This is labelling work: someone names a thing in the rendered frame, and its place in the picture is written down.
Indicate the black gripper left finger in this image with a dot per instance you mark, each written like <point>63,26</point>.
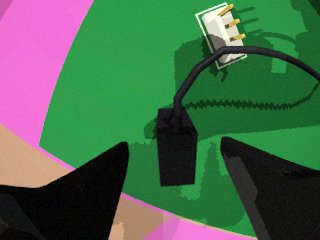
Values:
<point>78,206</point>

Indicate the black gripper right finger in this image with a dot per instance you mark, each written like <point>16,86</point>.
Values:
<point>282,198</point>

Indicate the black cable with plug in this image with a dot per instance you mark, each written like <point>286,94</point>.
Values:
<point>176,136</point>

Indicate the green circuit board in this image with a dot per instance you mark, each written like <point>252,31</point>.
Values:
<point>128,59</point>

